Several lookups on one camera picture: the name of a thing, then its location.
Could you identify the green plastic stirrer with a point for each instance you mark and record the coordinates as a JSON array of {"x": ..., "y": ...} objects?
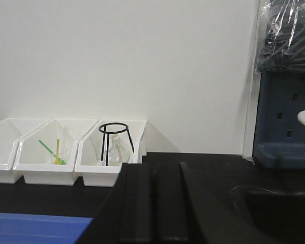
[{"x": 52, "y": 153}]

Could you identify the left white storage bin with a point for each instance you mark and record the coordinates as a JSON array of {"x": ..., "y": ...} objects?
[{"x": 12, "y": 130}]

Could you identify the clear glass flask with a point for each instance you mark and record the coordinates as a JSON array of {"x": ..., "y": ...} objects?
[{"x": 117, "y": 153}]

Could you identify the plastic bag of pegs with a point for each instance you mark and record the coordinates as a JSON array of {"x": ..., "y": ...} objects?
[{"x": 283, "y": 48}]

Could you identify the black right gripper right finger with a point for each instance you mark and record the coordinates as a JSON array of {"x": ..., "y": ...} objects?
[{"x": 188, "y": 213}]

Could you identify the grey pegboard drying rack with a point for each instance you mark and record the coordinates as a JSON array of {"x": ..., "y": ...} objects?
[{"x": 279, "y": 141}]

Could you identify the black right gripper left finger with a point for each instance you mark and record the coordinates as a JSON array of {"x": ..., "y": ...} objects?
[{"x": 126, "y": 216}]

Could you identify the right white storage bin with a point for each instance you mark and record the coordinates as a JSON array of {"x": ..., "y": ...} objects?
[{"x": 88, "y": 161}]

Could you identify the black lab sink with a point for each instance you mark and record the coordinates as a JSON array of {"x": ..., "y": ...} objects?
[{"x": 277, "y": 213}]

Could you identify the middle white storage bin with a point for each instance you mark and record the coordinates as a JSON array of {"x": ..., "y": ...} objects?
[{"x": 35, "y": 162}]

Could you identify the blue plastic tray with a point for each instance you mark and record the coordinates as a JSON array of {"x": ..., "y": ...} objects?
[{"x": 25, "y": 228}]

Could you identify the white storage bin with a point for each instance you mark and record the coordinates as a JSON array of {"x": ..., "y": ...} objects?
[
  {"x": 12, "y": 130},
  {"x": 88, "y": 161},
  {"x": 35, "y": 162}
]

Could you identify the yellow plastic stirrer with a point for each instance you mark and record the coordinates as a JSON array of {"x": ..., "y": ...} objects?
[{"x": 57, "y": 160}]

